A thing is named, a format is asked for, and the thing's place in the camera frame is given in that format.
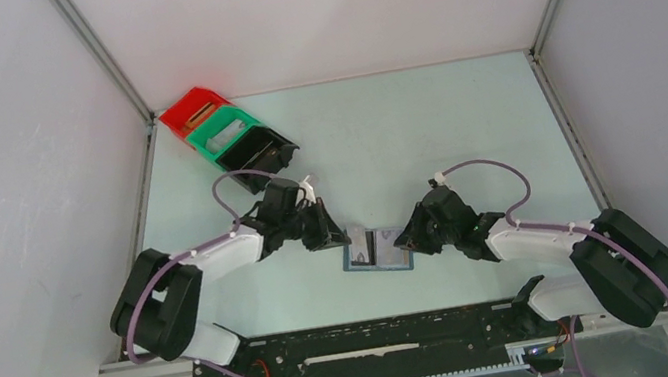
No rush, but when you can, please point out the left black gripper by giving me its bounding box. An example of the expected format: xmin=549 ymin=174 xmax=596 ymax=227
xmin=277 ymin=193 xmax=351 ymax=256

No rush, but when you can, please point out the blue card holder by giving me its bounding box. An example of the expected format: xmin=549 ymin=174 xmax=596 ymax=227
xmin=343 ymin=224 xmax=415 ymax=272

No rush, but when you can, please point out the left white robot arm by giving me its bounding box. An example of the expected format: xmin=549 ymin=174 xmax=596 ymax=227
xmin=109 ymin=178 xmax=350 ymax=377

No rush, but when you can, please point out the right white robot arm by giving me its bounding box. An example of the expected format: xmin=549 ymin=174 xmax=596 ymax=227
xmin=394 ymin=185 xmax=668 ymax=337

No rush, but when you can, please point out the white VIP credit card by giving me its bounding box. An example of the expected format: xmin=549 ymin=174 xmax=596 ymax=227
xmin=374 ymin=228 xmax=414 ymax=271

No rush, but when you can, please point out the white card in green bin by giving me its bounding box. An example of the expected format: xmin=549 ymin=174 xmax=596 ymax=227
xmin=206 ymin=119 xmax=246 ymax=153

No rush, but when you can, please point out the orange card in red bin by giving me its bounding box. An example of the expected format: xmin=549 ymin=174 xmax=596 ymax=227
xmin=184 ymin=102 xmax=219 ymax=129

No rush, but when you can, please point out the black plastic bin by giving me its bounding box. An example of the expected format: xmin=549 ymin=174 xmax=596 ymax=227
xmin=214 ymin=126 xmax=299 ymax=175

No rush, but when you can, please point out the green plastic bin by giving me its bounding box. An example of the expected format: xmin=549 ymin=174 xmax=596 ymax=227
xmin=184 ymin=105 xmax=263 ymax=164

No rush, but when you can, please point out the red plastic bin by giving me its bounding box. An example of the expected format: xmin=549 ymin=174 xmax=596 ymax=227
xmin=159 ymin=86 xmax=231 ymax=141

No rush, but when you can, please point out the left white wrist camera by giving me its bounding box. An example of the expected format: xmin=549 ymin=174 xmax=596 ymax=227
xmin=297 ymin=174 xmax=318 ymax=206

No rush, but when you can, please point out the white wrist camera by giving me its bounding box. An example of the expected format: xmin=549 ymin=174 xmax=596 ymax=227
xmin=428 ymin=172 xmax=449 ymax=189
xmin=297 ymin=174 xmax=318 ymax=206

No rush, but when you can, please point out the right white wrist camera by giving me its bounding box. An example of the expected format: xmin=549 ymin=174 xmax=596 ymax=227
xmin=428 ymin=172 xmax=449 ymax=189

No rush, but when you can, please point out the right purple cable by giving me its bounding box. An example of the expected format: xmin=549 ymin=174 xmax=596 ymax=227
xmin=434 ymin=131 xmax=668 ymax=345

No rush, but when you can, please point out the purple cable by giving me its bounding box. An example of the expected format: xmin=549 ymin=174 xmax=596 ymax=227
xmin=100 ymin=163 xmax=311 ymax=377
xmin=434 ymin=131 xmax=668 ymax=345

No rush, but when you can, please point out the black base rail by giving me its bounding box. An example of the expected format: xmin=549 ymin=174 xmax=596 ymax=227
xmin=92 ymin=269 xmax=668 ymax=377

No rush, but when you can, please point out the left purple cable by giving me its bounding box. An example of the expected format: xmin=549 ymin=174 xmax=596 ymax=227
xmin=100 ymin=163 xmax=311 ymax=377

